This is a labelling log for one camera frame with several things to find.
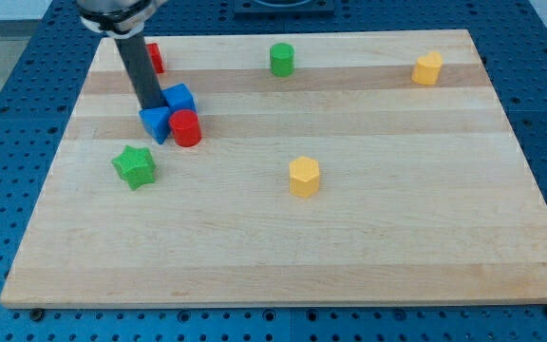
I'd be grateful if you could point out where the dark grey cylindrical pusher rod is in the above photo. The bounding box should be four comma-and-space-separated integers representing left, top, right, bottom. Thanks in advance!
115, 33, 166, 109

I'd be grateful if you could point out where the blue triangle block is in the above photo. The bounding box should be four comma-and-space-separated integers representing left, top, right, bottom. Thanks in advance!
140, 106, 171, 144

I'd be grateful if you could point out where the red block behind rod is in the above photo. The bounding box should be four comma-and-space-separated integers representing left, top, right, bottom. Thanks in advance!
146, 43, 165, 74

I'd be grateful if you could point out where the blue cube block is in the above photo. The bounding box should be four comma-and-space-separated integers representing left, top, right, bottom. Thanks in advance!
161, 83, 197, 114

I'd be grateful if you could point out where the red cylinder block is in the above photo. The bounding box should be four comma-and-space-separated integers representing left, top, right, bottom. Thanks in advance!
169, 109, 202, 147

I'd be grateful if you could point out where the green star block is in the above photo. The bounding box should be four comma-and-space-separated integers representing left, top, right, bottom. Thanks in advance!
111, 145, 156, 190

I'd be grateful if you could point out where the green cylinder block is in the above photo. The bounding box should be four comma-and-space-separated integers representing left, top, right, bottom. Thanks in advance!
270, 43, 294, 77

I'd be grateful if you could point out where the yellow hexagon block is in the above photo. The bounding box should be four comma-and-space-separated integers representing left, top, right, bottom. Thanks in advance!
289, 156, 320, 198

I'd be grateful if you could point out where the light wooden board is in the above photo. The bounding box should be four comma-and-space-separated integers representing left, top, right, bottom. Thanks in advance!
0, 29, 547, 309

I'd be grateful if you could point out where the yellow heart block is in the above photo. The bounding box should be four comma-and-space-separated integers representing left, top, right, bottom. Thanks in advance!
411, 51, 443, 86

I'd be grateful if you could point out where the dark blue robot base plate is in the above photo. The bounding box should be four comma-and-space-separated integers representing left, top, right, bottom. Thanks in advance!
231, 0, 335, 17

